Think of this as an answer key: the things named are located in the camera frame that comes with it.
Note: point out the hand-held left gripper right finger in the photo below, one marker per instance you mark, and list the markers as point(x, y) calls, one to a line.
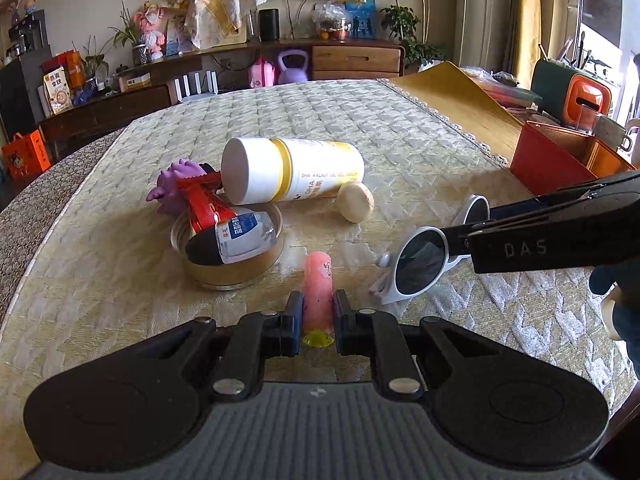
point(342, 325)

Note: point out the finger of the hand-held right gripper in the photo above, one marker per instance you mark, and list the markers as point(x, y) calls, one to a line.
point(457, 241)
point(525, 207)

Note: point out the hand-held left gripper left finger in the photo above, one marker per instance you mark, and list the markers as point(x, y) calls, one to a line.
point(295, 322)

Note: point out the white sunglasses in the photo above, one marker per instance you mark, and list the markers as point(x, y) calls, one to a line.
point(425, 260)

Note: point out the pink tube with yellow cap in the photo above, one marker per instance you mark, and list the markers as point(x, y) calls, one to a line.
point(317, 285)

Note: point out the red tin box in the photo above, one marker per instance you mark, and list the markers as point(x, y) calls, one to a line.
point(545, 165)

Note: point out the round tin lid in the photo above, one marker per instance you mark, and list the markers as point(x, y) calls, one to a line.
point(230, 276)

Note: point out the purple dinosaur toy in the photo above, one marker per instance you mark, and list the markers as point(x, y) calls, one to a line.
point(172, 185)

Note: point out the person's right hand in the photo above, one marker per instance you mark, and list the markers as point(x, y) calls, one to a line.
point(605, 280)

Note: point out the small yellow plastic piece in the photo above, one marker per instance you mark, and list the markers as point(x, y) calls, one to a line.
point(317, 340)

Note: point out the small dark bottle blue label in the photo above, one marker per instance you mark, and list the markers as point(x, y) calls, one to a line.
point(240, 232)

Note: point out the clear glass cup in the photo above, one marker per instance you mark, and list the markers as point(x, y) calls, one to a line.
point(586, 120)

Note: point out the stack of books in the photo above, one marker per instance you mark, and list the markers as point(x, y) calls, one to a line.
point(505, 95)

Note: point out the green mug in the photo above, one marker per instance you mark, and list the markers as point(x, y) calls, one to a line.
point(612, 132)

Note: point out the beige quilted tablecloth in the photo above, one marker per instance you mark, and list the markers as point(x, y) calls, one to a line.
point(400, 130)

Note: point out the orange and green storage box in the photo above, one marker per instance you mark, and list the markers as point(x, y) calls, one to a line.
point(585, 95)

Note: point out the white jug with steel rim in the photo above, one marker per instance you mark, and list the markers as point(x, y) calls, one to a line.
point(634, 137)

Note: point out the red sachet packet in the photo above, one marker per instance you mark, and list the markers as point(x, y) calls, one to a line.
point(205, 207)

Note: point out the white and yellow bottle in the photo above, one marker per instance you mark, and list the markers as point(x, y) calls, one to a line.
point(310, 170)

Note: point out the white plant pot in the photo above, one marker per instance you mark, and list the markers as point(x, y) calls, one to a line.
point(430, 65)

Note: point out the yellow curtain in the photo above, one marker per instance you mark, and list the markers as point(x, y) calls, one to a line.
point(527, 15)

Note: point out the standing air conditioner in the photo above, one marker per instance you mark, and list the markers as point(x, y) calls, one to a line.
point(480, 10)

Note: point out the wooden television cabinet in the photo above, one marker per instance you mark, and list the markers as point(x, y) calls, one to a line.
point(350, 60)

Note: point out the tall green houseplant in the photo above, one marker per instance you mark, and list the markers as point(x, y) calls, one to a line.
point(400, 20)

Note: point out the purple kettlebell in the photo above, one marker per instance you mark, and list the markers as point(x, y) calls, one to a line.
point(292, 72)

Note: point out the pink toy suitcase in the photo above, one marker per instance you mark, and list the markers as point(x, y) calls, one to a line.
point(262, 74)

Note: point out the clear plastic bag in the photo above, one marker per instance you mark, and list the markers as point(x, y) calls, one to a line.
point(330, 20)

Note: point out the white router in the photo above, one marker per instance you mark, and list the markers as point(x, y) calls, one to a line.
point(195, 87)

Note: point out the black speaker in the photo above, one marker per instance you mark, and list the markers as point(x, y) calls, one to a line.
point(269, 25)

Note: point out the small cardboard box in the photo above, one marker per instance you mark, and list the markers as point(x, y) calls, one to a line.
point(134, 81)

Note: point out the potted orchid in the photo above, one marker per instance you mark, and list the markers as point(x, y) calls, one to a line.
point(137, 52)

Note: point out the orange gift bag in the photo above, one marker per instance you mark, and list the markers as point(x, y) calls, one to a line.
point(25, 157)

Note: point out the small potted plant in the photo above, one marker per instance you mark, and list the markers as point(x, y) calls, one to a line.
point(92, 72)

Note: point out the pink doll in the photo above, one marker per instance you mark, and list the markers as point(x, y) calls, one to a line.
point(150, 30)

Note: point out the white and orange snack box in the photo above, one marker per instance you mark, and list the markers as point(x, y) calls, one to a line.
point(56, 91)

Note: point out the red gift box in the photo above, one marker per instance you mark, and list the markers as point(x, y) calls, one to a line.
point(72, 67)

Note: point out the black cabinet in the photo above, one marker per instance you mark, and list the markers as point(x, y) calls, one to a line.
point(20, 95)

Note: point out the black coffee machine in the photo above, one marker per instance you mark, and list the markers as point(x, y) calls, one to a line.
point(30, 32)

